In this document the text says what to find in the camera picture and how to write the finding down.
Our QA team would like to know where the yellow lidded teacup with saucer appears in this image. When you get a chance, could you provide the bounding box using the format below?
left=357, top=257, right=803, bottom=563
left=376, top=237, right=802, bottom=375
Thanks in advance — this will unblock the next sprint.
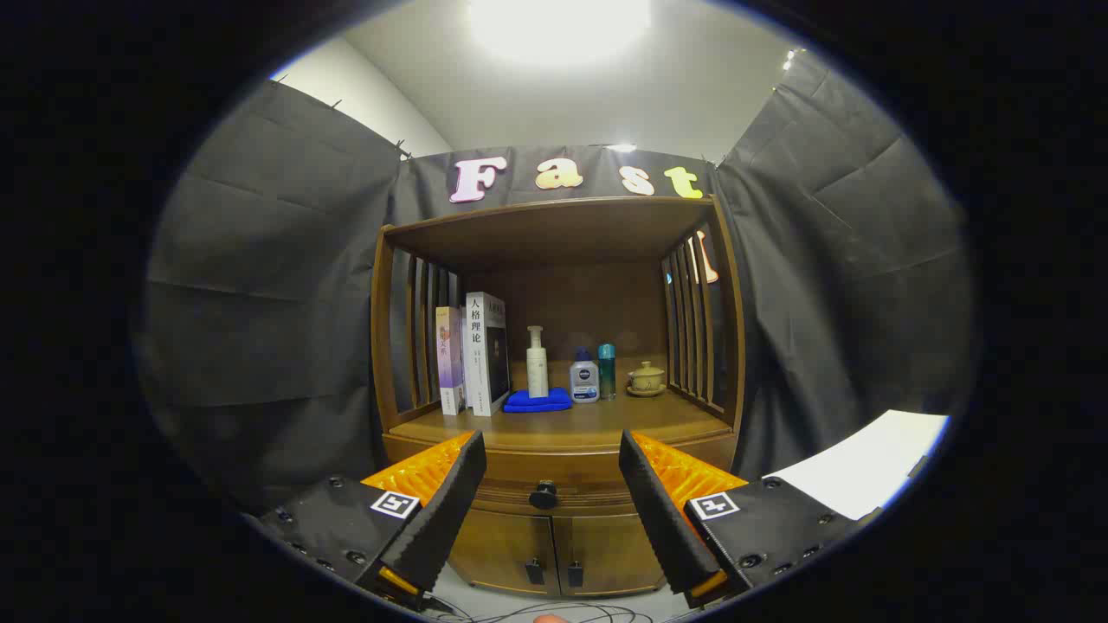
left=627, top=361, right=667, bottom=397

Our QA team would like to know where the brown wooden cabinet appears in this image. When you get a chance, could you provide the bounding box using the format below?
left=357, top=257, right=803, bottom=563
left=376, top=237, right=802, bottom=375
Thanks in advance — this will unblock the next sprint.
left=370, top=196, right=747, bottom=600

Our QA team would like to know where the brown wooden drawer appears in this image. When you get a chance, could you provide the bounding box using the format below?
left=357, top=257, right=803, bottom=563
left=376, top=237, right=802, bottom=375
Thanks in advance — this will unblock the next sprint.
left=383, top=430, right=738, bottom=518

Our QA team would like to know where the purple book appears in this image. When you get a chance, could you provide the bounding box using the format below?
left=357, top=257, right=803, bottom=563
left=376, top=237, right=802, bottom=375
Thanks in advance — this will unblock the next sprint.
left=435, top=305, right=468, bottom=416

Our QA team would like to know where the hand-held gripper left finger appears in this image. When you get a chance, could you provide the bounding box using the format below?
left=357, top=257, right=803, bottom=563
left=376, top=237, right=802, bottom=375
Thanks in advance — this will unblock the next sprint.
left=260, top=430, right=487, bottom=612

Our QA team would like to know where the white and grey appliance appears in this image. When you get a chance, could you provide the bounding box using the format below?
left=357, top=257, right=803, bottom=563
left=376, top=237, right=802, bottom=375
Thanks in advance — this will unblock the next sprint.
left=766, top=409, right=950, bottom=522

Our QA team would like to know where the wooden cabinet door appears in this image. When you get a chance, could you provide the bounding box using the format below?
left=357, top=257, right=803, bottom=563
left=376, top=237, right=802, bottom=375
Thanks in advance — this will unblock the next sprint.
left=554, top=515, right=667, bottom=598
left=450, top=509, right=559, bottom=596

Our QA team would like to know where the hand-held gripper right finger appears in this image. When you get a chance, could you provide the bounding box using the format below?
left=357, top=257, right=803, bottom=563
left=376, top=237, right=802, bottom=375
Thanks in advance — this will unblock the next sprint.
left=618, top=430, right=884, bottom=609

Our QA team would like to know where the white bottle with blue cap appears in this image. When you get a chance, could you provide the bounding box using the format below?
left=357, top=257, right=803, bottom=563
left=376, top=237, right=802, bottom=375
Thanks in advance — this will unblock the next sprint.
left=570, top=347, right=601, bottom=405

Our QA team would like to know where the brown wooden countertop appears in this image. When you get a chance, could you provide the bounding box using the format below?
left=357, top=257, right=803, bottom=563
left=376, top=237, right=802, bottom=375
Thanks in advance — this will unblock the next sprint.
left=390, top=394, right=732, bottom=451

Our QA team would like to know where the white and black book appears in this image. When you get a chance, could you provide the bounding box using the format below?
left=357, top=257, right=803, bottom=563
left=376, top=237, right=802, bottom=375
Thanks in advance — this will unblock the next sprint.
left=465, top=292, right=512, bottom=417

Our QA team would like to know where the white pump bottle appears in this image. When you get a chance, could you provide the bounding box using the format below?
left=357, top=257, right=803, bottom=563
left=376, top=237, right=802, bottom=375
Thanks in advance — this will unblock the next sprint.
left=527, top=325, right=550, bottom=399

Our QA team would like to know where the blue folded cloth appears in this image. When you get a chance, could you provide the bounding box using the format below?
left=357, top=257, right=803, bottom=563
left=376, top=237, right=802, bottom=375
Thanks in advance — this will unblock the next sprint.
left=503, top=387, right=573, bottom=414

